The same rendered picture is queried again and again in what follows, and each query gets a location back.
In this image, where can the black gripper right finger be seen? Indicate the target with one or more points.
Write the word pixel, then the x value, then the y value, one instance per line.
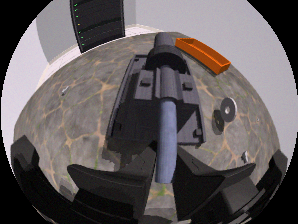
pixel 196 183

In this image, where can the orange rectangular tray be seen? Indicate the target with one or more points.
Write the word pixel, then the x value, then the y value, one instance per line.
pixel 202 52

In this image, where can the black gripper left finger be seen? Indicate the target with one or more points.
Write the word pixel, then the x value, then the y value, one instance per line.
pixel 131 184

